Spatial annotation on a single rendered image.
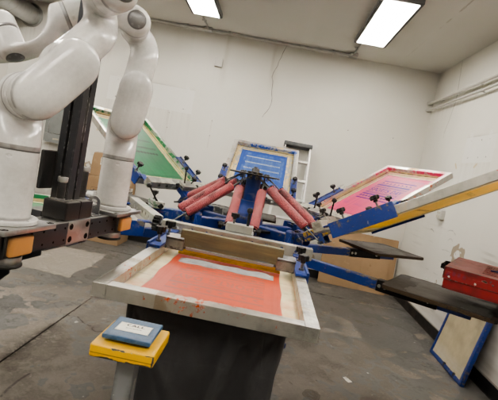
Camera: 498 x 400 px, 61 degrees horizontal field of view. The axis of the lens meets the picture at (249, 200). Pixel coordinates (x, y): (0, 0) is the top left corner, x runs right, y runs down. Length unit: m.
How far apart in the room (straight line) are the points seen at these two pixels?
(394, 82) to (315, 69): 1.06
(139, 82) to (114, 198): 0.36
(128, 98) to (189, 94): 4.69
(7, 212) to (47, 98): 0.25
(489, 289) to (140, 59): 1.50
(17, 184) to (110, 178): 0.42
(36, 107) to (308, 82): 5.16
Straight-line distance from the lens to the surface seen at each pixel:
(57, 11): 1.39
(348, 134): 5.85
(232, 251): 1.64
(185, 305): 1.09
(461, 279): 1.88
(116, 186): 1.35
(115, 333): 0.92
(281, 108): 5.80
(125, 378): 0.98
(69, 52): 0.93
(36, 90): 0.90
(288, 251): 1.87
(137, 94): 1.28
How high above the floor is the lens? 1.35
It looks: 5 degrees down
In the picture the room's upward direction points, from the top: 11 degrees clockwise
